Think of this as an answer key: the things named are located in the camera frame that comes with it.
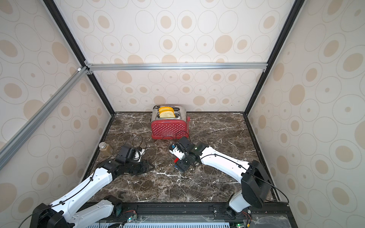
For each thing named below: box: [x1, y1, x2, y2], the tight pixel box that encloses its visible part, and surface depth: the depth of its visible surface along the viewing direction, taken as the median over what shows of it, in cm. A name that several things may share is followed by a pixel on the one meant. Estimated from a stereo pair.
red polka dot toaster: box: [150, 104, 191, 140], surface depth 96 cm
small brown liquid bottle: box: [98, 141, 114, 157], surface depth 91 cm
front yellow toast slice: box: [158, 109, 176, 118], surface depth 94 cm
